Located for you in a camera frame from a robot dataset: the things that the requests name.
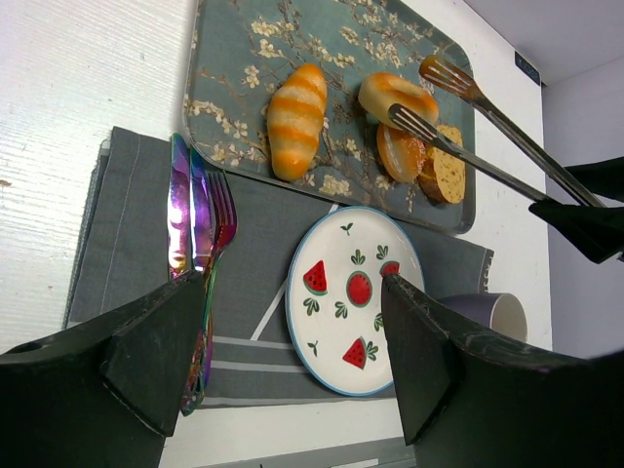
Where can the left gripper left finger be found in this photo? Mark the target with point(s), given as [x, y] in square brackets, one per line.
[104, 393]

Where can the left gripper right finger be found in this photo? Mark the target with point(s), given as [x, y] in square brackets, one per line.
[469, 396]

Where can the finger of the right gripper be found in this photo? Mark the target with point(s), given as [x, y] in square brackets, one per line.
[596, 232]
[605, 178]

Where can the steel serving tongs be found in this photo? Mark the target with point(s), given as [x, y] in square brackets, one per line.
[491, 122]

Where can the golden ring doughnut bread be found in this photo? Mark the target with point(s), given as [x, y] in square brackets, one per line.
[380, 90]

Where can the brown bread slice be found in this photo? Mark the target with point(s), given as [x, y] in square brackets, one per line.
[441, 177]

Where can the striped orange bread roll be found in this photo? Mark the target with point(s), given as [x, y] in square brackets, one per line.
[295, 119]

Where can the purple mug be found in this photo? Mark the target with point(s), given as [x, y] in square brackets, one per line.
[502, 312]

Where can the right blue corner label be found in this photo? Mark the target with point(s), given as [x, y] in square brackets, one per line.
[528, 69]

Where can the white watermelon pattern plate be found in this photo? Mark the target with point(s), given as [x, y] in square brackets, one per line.
[333, 297]

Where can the iridescent knife inner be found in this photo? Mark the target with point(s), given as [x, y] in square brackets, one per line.
[201, 214]

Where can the iridescent knife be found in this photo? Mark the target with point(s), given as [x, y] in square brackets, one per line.
[178, 223]
[201, 214]

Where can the round sesame bun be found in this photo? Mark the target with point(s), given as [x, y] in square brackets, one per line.
[402, 154]

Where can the iridescent knife outer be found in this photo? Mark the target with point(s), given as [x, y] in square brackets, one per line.
[178, 223]

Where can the iridescent fork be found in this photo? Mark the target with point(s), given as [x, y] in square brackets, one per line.
[226, 228]

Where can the blue floral serving tray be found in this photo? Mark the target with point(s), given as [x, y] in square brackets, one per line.
[242, 52]

